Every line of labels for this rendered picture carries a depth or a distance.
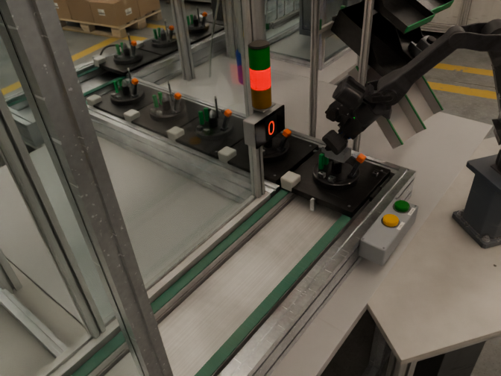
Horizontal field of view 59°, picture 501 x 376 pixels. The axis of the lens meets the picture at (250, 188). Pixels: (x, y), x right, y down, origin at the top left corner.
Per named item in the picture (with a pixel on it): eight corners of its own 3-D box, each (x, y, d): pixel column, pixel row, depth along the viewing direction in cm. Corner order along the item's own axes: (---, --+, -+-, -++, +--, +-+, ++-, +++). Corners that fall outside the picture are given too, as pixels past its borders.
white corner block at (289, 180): (301, 185, 135) (301, 174, 132) (292, 193, 132) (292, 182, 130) (288, 180, 137) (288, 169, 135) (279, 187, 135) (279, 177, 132)
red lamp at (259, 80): (275, 84, 108) (274, 65, 105) (262, 92, 105) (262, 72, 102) (259, 80, 111) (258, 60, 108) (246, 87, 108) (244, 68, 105)
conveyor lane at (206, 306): (385, 197, 142) (390, 171, 136) (205, 409, 92) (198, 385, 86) (310, 168, 157) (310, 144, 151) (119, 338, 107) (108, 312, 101)
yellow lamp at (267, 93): (275, 103, 111) (275, 84, 108) (263, 111, 108) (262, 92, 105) (259, 98, 114) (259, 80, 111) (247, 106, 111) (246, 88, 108)
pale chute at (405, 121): (416, 133, 147) (426, 128, 143) (392, 149, 140) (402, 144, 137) (373, 60, 147) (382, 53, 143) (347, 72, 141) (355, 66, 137)
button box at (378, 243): (415, 221, 126) (419, 204, 123) (382, 267, 114) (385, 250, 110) (392, 212, 130) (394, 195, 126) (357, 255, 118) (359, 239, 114)
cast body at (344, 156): (351, 156, 129) (353, 135, 125) (344, 163, 127) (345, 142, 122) (326, 148, 134) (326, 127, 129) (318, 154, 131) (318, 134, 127)
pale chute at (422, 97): (433, 114, 156) (443, 109, 152) (411, 128, 149) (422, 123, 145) (392, 45, 156) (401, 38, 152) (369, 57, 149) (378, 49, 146)
